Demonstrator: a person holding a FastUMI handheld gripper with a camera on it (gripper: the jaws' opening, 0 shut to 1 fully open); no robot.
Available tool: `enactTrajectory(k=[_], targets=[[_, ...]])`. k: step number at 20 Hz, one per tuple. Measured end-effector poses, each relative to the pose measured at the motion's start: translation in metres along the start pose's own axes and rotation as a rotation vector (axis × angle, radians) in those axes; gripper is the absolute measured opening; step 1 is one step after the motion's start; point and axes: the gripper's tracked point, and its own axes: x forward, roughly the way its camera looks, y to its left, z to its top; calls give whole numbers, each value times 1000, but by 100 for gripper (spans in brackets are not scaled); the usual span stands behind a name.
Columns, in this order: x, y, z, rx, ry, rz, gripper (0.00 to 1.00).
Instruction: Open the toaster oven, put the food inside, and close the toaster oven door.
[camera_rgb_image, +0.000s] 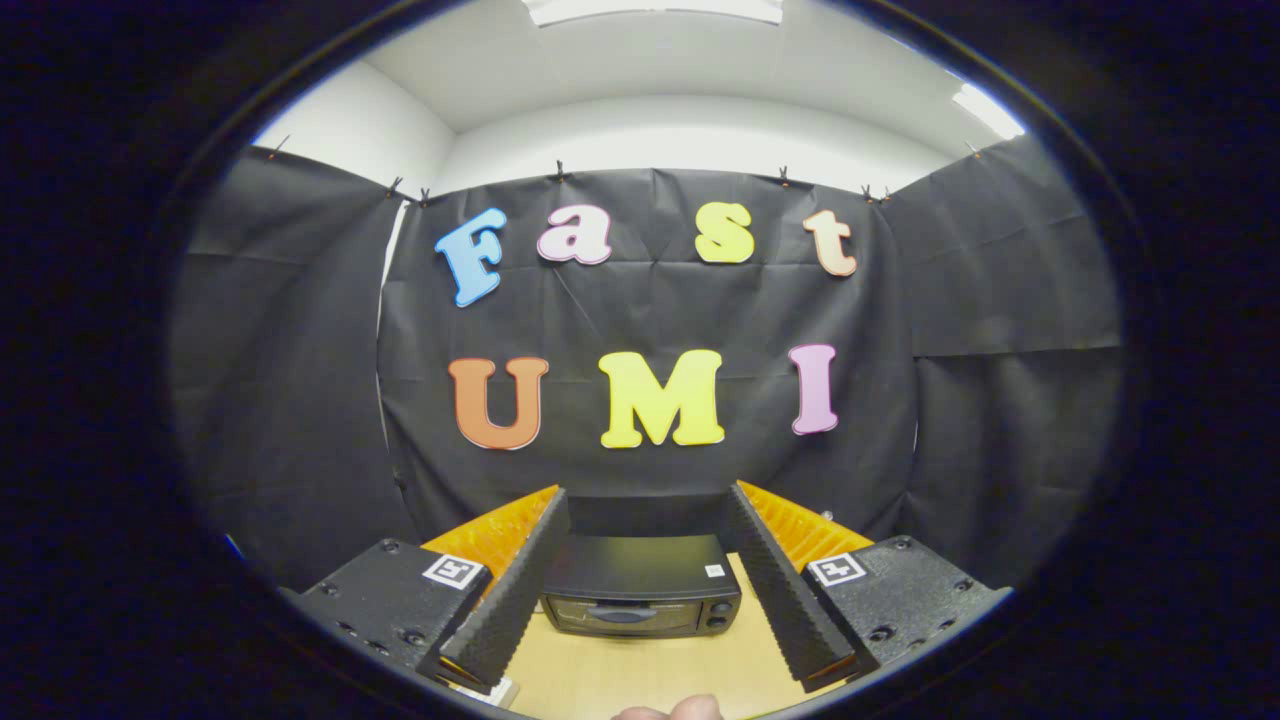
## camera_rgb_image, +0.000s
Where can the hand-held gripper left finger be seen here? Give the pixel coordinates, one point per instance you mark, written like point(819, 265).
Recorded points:
point(520, 585)

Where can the long ceiling light panel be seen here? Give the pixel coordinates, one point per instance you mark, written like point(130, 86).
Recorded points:
point(650, 10)

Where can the small ceiling light panel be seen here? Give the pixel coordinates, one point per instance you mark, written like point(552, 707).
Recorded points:
point(988, 110)

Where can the black toaster oven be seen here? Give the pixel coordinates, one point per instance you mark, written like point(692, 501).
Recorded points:
point(640, 565)

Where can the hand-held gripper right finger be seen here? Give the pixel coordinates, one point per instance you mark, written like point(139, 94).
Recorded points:
point(775, 590)

